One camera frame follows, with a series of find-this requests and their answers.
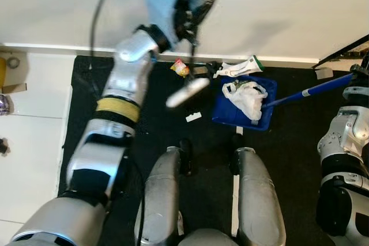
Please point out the blue plastic dustpan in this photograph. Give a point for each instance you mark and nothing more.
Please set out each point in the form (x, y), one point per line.
(222, 110)

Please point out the yellow snack packet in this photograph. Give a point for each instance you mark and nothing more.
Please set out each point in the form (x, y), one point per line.
(180, 68)

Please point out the black door frame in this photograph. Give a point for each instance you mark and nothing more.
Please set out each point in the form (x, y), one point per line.
(346, 50)

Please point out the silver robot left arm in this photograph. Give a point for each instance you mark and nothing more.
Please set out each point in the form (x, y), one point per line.
(124, 79)

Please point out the grey robot right leg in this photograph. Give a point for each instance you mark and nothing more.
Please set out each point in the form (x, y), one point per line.
(259, 200)

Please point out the white plastic bag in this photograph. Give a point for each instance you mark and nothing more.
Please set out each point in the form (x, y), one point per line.
(248, 99)

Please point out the grey robot left leg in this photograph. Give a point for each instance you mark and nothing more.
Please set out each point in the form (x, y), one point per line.
(161, 200)

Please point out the grey robot leg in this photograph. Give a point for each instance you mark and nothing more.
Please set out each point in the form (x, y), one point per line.
(259, 200)
(161, 200)

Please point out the small white block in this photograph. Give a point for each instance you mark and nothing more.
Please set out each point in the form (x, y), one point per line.
(194, 117)

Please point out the black floor mat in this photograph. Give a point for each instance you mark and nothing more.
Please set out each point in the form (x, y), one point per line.
(300, 159)

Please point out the purple foil wrapper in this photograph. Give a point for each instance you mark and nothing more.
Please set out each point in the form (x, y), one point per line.
(4, 105)

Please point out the long white tape strip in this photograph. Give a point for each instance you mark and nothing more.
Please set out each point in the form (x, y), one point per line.
(235, 200)

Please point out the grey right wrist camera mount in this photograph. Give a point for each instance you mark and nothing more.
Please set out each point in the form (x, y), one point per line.
(358, 95)

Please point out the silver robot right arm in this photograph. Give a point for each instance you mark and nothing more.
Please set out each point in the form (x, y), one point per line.
(346, 136)

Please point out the grey tape piece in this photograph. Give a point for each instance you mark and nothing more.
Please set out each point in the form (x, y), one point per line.
(323, 73)

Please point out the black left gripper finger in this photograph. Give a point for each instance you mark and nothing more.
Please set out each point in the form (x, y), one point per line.
(202, 14)
(192, 36)

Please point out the brown cardboard box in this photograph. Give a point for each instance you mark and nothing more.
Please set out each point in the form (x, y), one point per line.
(14, 87)

